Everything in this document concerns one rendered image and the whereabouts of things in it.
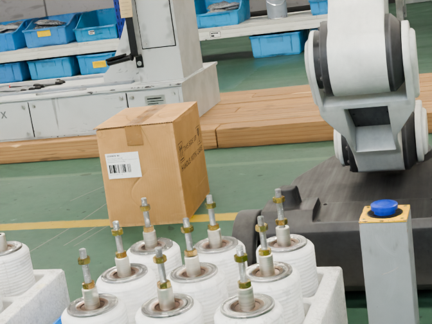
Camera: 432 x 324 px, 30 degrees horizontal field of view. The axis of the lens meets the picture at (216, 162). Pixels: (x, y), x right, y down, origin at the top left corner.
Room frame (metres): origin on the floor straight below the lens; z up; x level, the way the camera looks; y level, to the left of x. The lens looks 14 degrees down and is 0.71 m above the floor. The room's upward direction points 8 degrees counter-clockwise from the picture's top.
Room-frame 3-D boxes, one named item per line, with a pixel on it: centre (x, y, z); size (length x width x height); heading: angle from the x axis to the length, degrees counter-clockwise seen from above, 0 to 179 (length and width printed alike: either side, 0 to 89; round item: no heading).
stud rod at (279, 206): (1.25, -0.09, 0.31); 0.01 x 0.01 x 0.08
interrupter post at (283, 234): (1.25, -0.09, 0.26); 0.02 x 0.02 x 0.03
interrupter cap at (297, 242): (1.25, -0.09, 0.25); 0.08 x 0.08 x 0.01
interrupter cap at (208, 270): (1.17, 0.06, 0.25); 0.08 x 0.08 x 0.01
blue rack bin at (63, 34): (6.54, 1.11, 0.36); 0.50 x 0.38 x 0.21; 164
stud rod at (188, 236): (1.17, 0.06, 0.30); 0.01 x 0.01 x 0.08
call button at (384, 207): (1.15, -0.24, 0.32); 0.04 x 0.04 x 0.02
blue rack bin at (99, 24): (6.44, 0.70, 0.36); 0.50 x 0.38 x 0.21; 162
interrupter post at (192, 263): (1.17, 0.06, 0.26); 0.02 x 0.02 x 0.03
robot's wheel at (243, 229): (1.61, -0.05, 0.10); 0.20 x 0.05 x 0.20; 163
